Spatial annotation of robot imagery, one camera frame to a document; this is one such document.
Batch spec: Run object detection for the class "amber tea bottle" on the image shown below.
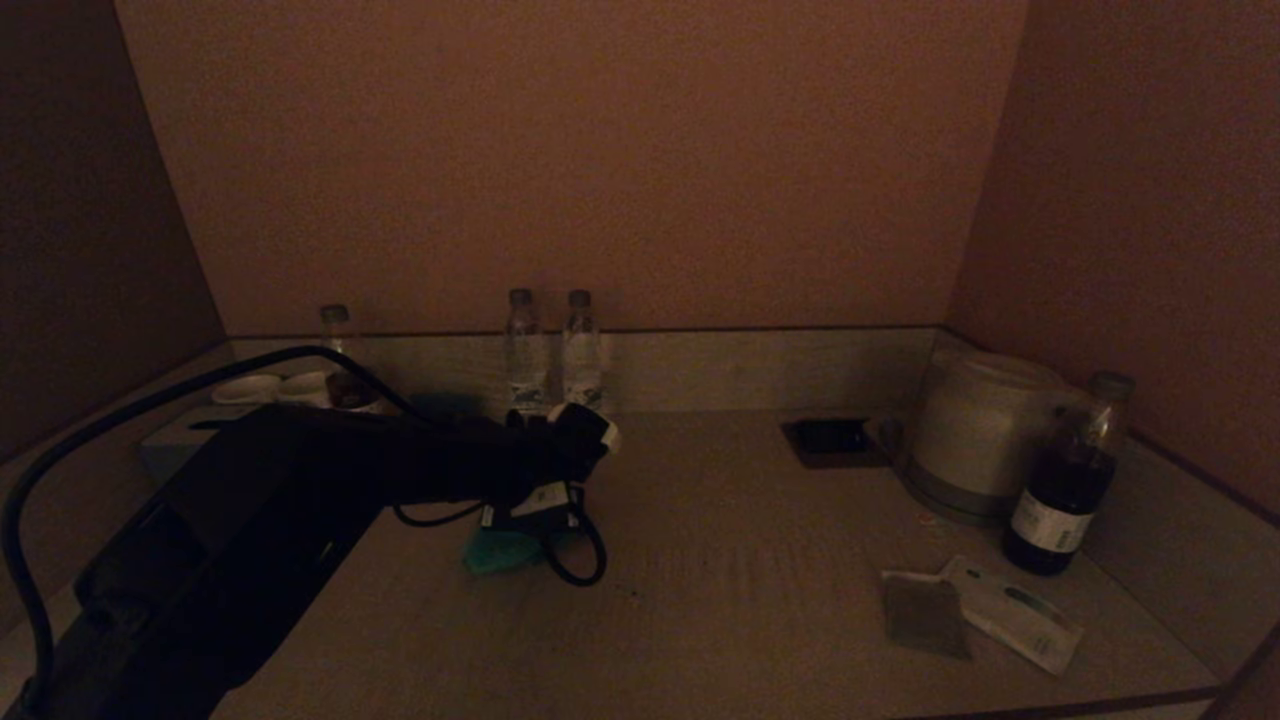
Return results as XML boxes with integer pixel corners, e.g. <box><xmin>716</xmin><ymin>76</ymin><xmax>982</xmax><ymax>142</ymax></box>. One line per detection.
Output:
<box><xmin>320</xmin><ymin>305</ymin><xmax>388</xmax><ymax>414</ymax></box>

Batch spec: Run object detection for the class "white electric kettle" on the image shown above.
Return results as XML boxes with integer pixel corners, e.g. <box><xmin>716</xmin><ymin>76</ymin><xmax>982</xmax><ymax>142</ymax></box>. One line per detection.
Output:
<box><xmin>905</xmin><ymin>349</ymin><xmax>1086</xmax><ymax>506</ymax></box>

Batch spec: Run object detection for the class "white ceramic cup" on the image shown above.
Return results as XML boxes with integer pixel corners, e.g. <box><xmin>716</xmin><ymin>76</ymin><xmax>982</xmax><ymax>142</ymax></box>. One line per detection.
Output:
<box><xmin>277</xmin><ymin>371</ymin><xmax>334</xmax><ymax>409</ymax></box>

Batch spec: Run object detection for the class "black recessed socket panel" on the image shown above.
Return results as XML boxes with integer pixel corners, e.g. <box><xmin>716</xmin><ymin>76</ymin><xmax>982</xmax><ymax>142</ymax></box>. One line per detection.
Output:
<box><xmin>781</xmin><ymin>417</ymin><xmax>891</xmax><ymax>469</ymax></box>

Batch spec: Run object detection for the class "white saucer dish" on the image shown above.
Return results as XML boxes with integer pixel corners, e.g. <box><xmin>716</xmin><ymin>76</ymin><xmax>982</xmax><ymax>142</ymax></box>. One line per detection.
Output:
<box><xmin>210</xmin><ymin>374</ymin><xmax>282</xmax><ymax>406</ymax></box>

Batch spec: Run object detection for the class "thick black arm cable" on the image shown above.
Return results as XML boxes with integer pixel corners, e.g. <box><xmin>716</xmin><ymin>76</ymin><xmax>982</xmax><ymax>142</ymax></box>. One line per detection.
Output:
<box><xmin>0</xmin><ymin>345</ymin><xmax>433</xmax><ymax>720</ymax></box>

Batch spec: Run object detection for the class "black white-capped wrist camera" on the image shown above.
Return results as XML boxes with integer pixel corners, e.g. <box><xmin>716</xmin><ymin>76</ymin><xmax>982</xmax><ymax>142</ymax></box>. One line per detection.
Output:
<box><xmin>545</xmin><ymin>400</ymin><xmax>622</xmax><ymax>483</ymax></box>

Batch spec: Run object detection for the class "green fluffy cloth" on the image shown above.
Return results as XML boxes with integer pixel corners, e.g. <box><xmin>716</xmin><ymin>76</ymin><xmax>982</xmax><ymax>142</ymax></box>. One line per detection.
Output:
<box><xmin>463</xmin><ymin>525</ymin><xmax>578</xmax><ymax>576</ymax></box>

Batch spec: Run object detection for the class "white paper sachet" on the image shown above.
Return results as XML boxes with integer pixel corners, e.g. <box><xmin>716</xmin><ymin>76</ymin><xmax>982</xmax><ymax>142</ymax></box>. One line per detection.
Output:
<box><xmin>940</xmin><ymin>556</ymin><xmax>1085</xmax><ymax>677</ymax></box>

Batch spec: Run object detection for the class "grey tissue box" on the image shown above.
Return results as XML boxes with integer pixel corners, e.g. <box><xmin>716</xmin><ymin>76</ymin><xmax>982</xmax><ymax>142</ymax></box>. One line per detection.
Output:
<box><xmin>138</xmin><ymin>404</ymin><xmax>263</xmax><ymax>483</ymax></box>

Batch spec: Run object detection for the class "clear water bottle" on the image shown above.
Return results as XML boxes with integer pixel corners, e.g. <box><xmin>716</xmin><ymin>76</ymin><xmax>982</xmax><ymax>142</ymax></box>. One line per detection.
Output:
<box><xmin>562</xmin><ymin>290</ymin><xmax>607</xmax><ymax>411</ymax></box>
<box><xmin>505</xmin><ymin>290</ymin><xmax>552</xmax><ymax>414</ymax></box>

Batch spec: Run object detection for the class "grey kettle base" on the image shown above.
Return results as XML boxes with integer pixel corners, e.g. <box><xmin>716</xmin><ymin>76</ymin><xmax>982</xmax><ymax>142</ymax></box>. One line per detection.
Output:
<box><xmin>903</xmin><ymin>462</ymin><xmax>1023</xmax><ymax>528</ymax></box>

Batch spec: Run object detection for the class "small blue tray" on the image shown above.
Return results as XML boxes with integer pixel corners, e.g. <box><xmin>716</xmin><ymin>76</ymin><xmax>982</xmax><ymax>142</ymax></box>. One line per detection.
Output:
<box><xmin>410</xmin><ymin>392</ymin><xmax>482</xmax><ymax>423</ymax></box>

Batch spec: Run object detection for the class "dark cola bottle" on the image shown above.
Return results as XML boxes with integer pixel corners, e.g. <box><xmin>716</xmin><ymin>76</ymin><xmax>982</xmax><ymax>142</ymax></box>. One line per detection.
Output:
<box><xmin>1003</xmin><ymin>371</ymin><xmax>1137</xmax><ymax>577</ymax></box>

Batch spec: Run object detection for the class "grey tea bag sachet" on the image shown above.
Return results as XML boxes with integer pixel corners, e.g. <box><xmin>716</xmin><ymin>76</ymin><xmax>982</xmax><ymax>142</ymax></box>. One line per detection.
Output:
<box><xmin>881</xmin><ymin>570</ymin><xmax>973</xmax><ymax>661</ymax></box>

